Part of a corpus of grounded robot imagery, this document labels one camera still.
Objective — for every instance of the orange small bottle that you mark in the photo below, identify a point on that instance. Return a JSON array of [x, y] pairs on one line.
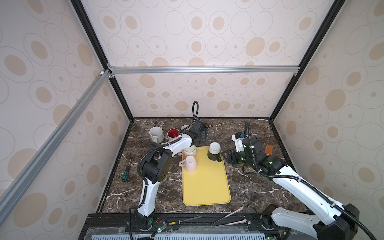
[[269, 150]]

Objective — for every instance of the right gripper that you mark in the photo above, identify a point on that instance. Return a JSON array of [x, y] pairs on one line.
[[231, 154]]

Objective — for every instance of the left slanted aluminium rail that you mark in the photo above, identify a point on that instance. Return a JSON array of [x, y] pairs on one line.
[[23, 181]]

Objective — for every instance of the pink handled tweezers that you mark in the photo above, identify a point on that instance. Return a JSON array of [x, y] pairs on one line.
[[233, 223], [228, 215]]

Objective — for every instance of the pink mug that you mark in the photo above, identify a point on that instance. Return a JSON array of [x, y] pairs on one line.
[[189, 164]]

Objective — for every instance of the yellow plastic tray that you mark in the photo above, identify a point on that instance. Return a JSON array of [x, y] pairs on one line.
[[208, 185]]

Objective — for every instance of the white mug red inside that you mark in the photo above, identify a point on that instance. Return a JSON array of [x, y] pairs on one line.
[[173, 134]]

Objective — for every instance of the horizontal aluminium rail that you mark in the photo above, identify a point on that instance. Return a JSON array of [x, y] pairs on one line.
[[205, 69]]

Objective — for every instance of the white speckled mug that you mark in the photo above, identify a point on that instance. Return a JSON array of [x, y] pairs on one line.
[[156, 134]]

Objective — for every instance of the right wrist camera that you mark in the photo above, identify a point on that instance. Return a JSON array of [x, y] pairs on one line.
[[238, 140]]

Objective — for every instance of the pink handled tweezers upper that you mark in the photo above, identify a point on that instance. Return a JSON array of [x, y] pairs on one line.
[[228, 215]]

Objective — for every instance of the grey mug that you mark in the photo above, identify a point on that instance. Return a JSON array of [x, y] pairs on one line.
[[185, 127]]

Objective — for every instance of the black mug white base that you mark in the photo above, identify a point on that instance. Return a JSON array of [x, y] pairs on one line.
[[214, 153]]

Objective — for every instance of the black base frame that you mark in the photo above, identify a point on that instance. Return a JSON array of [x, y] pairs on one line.
[[125, 227]]

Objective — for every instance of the cream and peach mug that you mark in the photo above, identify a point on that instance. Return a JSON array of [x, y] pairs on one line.
[[190, 151]]

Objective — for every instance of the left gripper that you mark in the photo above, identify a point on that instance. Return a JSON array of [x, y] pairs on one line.
[[202, 135]]

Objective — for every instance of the yellow handled screwdriver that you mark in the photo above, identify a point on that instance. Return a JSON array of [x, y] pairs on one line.
[[186, 220]]

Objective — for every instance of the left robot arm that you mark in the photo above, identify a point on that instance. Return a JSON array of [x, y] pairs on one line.
[[155, 164]]

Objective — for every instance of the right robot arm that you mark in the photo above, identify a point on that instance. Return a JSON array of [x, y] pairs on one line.
[[329, 219]]

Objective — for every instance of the pink handled tweezers lower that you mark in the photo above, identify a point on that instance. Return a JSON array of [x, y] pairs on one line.
[[233, 223]]

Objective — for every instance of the green handled screwdriver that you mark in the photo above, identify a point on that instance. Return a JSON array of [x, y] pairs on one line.
[[126, 173]]

